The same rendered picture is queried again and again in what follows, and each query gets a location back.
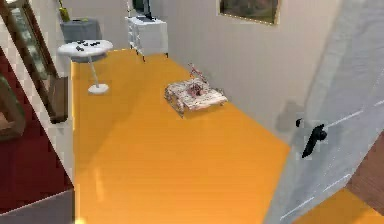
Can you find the white cabinet with legs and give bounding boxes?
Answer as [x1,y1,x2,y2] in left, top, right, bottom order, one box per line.
[126,15,170,63]

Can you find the grey armchair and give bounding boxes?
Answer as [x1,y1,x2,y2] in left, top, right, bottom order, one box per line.
[60,18,103,44]

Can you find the white room door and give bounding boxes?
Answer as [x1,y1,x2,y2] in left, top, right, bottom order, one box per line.
[263,0,384,224]

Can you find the yellow green bottle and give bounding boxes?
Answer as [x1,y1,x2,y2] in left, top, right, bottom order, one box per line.
[58,0,71,23]

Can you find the framed wall picture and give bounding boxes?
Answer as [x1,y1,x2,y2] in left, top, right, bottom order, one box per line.
[218,0,282,26]

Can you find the white round pedestal table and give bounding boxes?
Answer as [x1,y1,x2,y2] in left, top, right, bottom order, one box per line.
[57,39,114,96]

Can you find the black door handle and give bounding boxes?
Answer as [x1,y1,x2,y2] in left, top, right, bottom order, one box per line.
[301,123,328,159]

